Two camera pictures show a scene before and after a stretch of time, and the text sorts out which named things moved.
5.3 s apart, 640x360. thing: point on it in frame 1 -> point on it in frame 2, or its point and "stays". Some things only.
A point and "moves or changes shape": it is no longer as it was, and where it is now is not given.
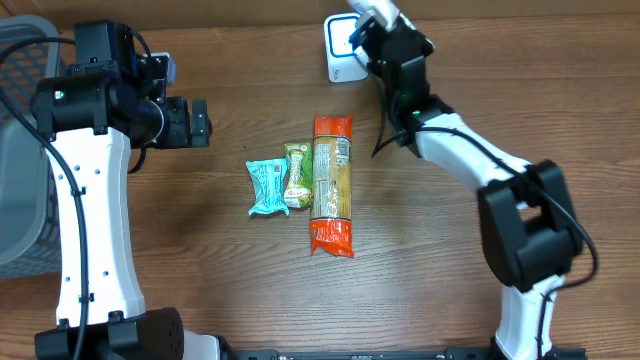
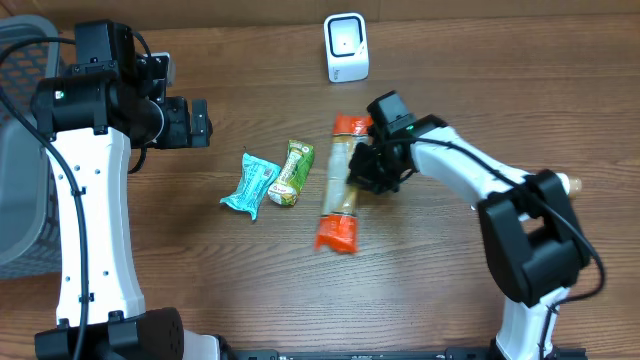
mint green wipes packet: x=269 y=185 -> x=257 y=174
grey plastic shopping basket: x=28 y=226 stays
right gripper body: x=376 y=73 -> x=383 y=172
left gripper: x=177 y=122 stays
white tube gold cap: x=379 y=8 -> x=572 y=186
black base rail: x=390 y=354 stays
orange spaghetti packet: x=331 y=193 moves or changes shape
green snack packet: x=298 y=190 moves or changes shape
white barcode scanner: x=344 y=64 stays
